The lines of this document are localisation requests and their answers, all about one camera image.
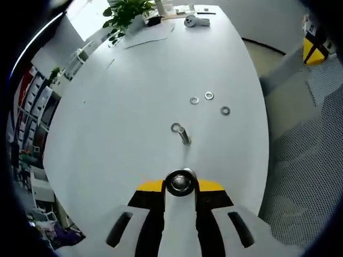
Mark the white mesh chair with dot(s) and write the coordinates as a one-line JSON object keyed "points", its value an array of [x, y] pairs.
{"points": [[305, 160]]}

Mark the slim threaded stud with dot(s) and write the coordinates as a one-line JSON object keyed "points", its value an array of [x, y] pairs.
{"points": [[185, 137]]}

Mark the small potted plant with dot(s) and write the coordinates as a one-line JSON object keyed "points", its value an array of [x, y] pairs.
{"points": [[55, 75]]}

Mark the white handheld controller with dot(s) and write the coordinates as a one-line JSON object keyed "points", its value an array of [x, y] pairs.
{"points": [[195, 21]]}

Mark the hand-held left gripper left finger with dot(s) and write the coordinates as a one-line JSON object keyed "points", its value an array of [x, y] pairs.
{"points": [[146, 214]]}

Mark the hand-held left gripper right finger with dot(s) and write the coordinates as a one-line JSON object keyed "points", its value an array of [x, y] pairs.
{"points": [[214, 214]]}

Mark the small black object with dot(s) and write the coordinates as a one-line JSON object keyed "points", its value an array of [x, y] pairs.
{"points": [[155, 21]]}

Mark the white cylinder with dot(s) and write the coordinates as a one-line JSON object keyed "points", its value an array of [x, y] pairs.
{"points": [[160, 6]]}

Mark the metal washer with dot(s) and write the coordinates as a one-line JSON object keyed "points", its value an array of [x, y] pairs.
{"points": [[209, 96], [194, 100], [225, 110], [175, 127]]}

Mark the shelving rack with white bins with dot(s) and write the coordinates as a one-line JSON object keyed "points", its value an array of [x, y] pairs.
{"points": [[34, 107]]}

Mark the wooden board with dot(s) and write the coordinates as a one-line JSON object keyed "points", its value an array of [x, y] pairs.
{"points": [[178, 16]]}

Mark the large flanged threaded stud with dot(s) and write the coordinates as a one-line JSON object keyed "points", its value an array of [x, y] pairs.
{"points": [[180, 183]]}

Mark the green potted plant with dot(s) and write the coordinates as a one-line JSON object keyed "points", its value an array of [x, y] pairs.
{"points": [[126, 16]]}

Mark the white paper sheets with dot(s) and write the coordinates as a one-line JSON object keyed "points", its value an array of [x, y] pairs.
{"points": [[150, 36]]}

